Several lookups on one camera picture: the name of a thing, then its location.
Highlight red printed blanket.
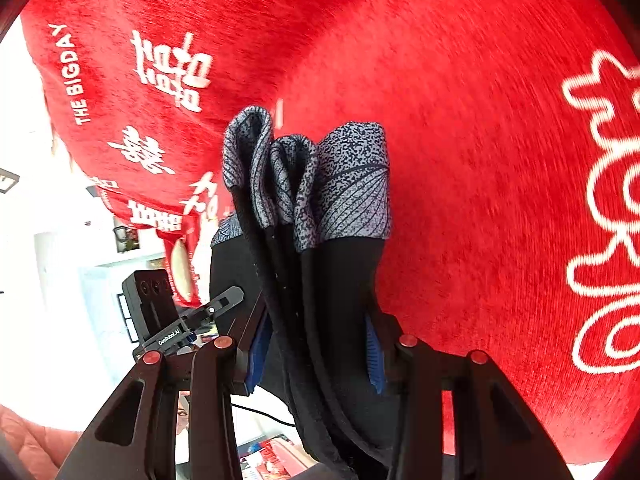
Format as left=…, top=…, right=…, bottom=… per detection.
left=20, top=0, right=640, bottom=466

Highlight black pants with grey waistband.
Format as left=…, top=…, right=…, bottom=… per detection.
left=209, top=105, right=403, bottom=480

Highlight person's left forearm pink sleeve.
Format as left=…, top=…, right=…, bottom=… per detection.
left=0, top=404, right=83, bottom=480

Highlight black cable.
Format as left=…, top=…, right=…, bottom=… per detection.
left=231, top=402, right=297, bottom=429

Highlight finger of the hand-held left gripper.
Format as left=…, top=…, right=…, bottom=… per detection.
left=192, top=286, right=245, bottom=325

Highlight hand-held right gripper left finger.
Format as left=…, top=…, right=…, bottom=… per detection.
left=55, top=309, right=275, bottom=480

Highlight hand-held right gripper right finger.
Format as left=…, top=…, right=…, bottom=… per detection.
left=364, top=310, right=576, bottom=480

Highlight red printed booklet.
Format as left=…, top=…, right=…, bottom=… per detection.
left=239, top=435, right=315, bottom=480

